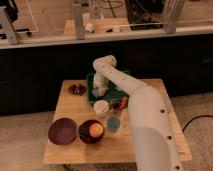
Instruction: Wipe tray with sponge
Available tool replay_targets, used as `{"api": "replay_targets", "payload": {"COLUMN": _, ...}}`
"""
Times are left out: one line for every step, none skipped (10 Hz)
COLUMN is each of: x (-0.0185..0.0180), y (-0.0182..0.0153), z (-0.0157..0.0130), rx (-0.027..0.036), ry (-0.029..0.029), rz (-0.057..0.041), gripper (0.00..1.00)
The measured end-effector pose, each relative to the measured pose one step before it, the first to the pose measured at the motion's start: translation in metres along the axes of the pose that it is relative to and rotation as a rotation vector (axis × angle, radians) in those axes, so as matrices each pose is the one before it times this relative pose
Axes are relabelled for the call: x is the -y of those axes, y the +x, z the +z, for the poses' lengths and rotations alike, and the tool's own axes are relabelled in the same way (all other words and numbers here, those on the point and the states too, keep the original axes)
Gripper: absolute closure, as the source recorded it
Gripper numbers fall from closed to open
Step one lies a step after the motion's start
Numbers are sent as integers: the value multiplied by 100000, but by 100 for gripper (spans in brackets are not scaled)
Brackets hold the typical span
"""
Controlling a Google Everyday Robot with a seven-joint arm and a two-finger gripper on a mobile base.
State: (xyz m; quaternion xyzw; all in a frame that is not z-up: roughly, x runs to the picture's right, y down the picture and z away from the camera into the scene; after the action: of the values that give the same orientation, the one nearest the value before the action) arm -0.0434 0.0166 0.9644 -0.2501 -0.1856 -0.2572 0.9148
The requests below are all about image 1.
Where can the yellow sponge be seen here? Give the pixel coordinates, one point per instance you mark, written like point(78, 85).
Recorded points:
point(102, 91)

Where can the orange fruit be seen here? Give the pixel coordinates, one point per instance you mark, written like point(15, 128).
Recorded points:
point(96, 130)

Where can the right metal frame post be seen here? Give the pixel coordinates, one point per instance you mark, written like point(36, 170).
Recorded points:
point(172, 14)

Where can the white paper cup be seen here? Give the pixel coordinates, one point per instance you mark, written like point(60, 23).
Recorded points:
point(101, 108)

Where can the red handled tool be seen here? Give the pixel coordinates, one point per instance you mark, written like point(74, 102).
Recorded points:
point(123, 103)

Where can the left metal frame post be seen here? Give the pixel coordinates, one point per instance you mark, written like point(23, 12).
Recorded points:
point(7, 26)

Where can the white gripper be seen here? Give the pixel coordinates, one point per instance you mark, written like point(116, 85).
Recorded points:
point(99, 81)

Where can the blue plastic cup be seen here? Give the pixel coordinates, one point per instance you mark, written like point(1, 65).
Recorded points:
point(113, 123)

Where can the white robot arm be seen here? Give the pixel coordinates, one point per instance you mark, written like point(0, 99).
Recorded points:
point(154, 142)

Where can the dark grape bunch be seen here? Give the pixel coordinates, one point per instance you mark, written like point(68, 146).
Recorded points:
point(77, 89)

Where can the middle metal frame post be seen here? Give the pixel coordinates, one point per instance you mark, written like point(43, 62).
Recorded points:
point(78, 21)

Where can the empty purple bowl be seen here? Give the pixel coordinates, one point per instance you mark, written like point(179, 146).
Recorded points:
point(62, 131)

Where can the dark bowl with fruit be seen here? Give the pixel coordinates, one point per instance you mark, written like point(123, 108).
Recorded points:
point(84, 134)

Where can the metal frame post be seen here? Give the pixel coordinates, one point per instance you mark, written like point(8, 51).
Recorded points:
point(172, 14)
point(7, 26)
point(78, 21)

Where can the green tray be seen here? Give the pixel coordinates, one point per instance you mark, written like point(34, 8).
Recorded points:
point(112, 94)

